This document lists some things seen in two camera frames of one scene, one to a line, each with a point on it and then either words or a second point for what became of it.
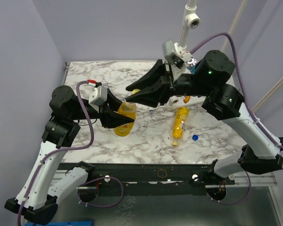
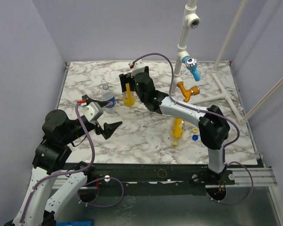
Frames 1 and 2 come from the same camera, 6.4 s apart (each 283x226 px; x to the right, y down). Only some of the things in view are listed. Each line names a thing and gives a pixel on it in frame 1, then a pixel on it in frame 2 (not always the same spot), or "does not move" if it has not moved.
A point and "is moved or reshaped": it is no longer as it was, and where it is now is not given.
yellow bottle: (128, 109) is moved or reshaped
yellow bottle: (181, 115) does not move
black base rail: (154, 179) does not move
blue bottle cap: (195, 137) does not move
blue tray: (64, 223) does not move
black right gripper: (169, 83) → (126, 82)
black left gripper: (108, 116) → (109, 128)
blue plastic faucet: (191, 65) does not move
